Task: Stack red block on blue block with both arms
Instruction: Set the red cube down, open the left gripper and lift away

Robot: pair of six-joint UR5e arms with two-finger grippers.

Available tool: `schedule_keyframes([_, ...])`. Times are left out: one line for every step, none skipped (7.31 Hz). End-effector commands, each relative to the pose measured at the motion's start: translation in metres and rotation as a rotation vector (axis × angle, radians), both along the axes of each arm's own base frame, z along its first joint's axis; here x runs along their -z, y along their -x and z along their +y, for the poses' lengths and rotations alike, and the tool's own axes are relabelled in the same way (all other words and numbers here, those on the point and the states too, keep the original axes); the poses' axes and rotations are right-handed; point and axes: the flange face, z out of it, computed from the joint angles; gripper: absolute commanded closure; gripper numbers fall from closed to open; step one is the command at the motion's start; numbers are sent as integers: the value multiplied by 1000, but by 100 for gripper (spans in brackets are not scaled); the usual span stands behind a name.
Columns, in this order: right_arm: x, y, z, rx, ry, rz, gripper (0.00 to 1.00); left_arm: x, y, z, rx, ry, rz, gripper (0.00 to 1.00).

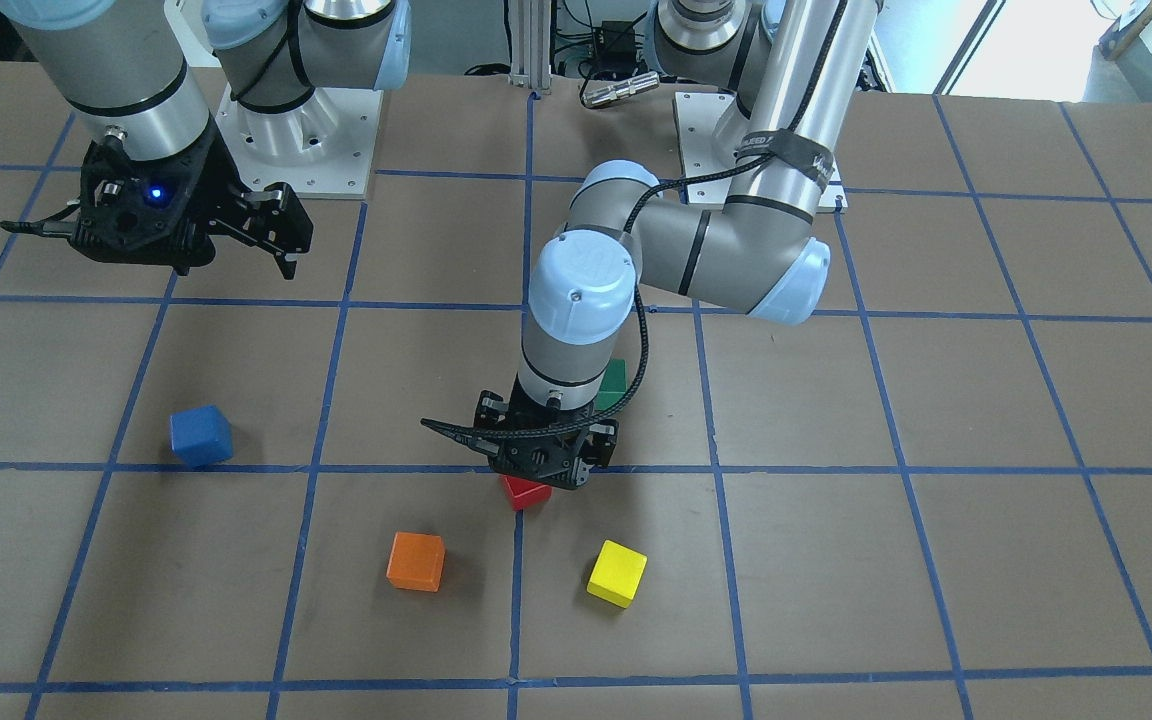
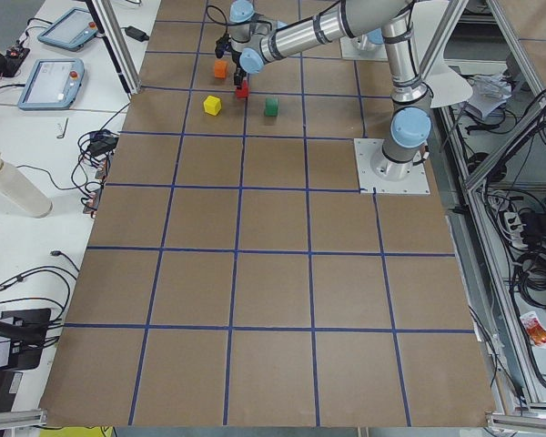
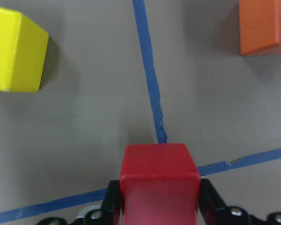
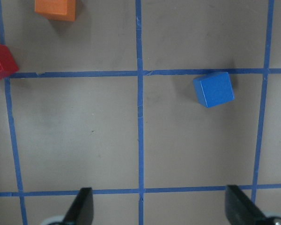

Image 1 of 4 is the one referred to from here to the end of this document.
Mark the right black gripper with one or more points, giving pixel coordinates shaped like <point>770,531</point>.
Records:
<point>208,185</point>

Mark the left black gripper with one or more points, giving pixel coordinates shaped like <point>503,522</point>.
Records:
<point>603,441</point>

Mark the red wooden block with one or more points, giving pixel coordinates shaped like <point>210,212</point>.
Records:
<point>522,493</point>

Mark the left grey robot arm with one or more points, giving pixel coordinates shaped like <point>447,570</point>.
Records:
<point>737,233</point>

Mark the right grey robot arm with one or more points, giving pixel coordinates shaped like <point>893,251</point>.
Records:
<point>120,66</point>

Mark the green wooden block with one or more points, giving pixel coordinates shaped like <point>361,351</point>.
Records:
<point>614,384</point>

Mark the yellow wooden block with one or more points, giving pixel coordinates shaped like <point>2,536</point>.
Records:
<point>616,574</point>

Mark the orange wooden block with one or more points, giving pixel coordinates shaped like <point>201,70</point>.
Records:
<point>416,561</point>

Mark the blue wooden block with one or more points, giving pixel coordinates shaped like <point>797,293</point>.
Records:
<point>201,436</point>

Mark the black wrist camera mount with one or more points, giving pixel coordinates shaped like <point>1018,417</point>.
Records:
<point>493,442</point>

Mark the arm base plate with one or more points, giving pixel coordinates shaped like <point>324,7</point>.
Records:
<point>323,150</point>
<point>713,136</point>

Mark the aluminium frame post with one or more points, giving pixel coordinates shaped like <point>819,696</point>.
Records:
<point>530,26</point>

